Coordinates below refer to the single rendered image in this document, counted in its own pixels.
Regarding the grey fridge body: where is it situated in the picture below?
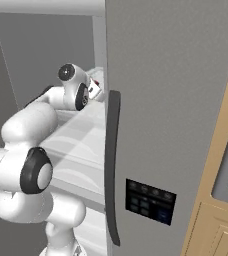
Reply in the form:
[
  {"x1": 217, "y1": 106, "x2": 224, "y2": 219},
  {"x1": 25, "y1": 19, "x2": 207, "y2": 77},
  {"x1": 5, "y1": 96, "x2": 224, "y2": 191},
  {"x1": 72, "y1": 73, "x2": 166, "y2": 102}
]
[{"x1": 0, "y1": 0, "x2": 108, "y2": 256}]

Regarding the grey fridge door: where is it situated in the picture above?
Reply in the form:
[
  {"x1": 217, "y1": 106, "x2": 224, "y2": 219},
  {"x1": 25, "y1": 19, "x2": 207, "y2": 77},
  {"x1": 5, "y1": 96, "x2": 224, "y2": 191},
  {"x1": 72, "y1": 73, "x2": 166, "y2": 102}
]
[{"x1": 104, "y1": 0, "x2": 228, "y2": 256}]

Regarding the tan wooden cabinet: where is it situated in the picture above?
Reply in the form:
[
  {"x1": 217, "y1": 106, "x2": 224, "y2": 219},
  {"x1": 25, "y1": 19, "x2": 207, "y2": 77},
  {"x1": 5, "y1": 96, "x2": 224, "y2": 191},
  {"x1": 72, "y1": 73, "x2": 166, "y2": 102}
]
[{"x1": 180, "y1": 32, "x2": 228, "y2": 256}]

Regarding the black fridge door handle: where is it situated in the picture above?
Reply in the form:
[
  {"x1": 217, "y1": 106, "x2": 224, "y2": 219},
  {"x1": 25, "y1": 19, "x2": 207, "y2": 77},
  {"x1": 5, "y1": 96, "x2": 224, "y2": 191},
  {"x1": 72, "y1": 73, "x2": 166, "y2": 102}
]
[{"x1": 104, "y1": 89, "x2": 122, "y2": 248}]

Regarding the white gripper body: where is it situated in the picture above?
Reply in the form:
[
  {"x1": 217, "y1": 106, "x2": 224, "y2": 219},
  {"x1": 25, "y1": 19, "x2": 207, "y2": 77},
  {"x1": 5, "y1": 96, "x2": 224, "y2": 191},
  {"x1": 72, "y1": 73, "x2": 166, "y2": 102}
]
[{"x1": 86, "y1": 66, "x2": 106, "y2": 103}]

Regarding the white fridge shelf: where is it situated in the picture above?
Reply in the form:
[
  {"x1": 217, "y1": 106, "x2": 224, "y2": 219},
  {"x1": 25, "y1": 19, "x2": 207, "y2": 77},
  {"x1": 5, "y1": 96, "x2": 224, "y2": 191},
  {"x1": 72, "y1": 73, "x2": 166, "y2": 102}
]
[{"x1": 39, "y1": 99, "x2": 107, "y2": 205}]

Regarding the white fridge drawer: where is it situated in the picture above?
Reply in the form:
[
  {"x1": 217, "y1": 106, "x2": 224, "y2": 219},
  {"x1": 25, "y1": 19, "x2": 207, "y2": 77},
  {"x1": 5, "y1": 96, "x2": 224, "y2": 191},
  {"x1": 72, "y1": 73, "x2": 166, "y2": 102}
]
[{"x1": 75, "y1": 206, "x2": 109, "y2": 256}]

